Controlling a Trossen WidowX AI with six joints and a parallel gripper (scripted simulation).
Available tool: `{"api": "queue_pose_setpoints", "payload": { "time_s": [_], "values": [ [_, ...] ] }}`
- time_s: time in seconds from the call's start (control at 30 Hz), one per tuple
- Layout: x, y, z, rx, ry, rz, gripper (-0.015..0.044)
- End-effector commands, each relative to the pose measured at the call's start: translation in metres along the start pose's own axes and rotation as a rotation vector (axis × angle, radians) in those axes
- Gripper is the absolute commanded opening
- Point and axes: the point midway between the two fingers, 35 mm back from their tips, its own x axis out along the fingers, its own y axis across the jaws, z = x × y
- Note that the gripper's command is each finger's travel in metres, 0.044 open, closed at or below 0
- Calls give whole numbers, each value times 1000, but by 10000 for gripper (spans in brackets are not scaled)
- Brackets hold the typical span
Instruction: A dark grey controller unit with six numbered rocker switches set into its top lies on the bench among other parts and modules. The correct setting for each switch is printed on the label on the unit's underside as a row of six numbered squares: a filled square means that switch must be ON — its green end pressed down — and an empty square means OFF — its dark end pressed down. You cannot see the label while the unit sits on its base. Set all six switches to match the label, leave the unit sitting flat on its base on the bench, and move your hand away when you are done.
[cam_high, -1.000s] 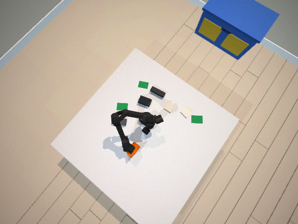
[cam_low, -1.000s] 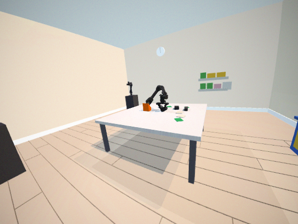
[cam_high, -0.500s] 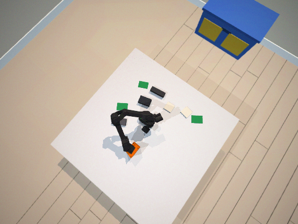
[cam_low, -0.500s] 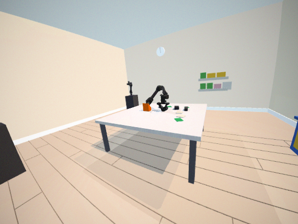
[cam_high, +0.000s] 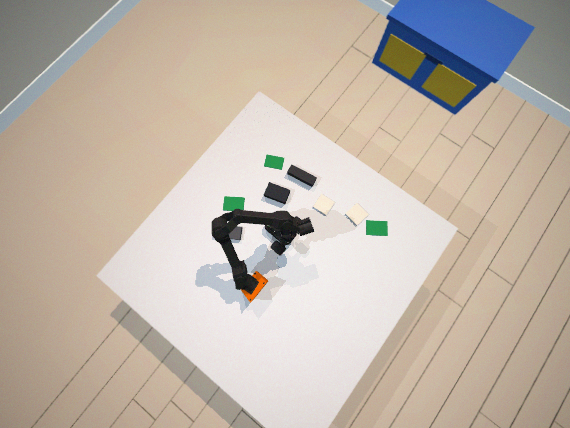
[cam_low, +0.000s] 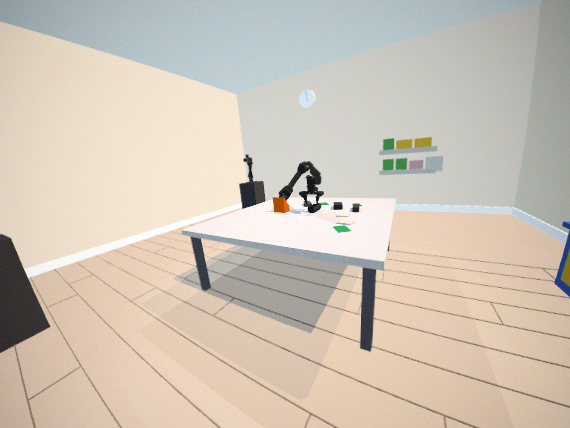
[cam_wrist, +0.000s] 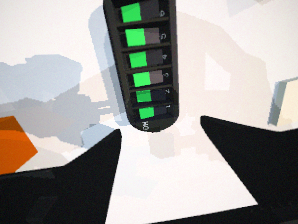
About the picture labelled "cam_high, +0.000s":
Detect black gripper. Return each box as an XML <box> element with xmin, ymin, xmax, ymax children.
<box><xmin>270</xmin><ymin>216</ymin><xmax>302</xmax><ymax>256</ymax></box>

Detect cream flat square tile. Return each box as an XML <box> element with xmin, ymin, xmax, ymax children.
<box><xmin>346</xmin><ymin>203</ymin><xmax>368</xmax><ymax>225</ymax></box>

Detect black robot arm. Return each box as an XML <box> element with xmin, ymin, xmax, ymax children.
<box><xmin>212</xmin><ymin>209</ymin><xmax>314</xmax><ymax>294</ymax></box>

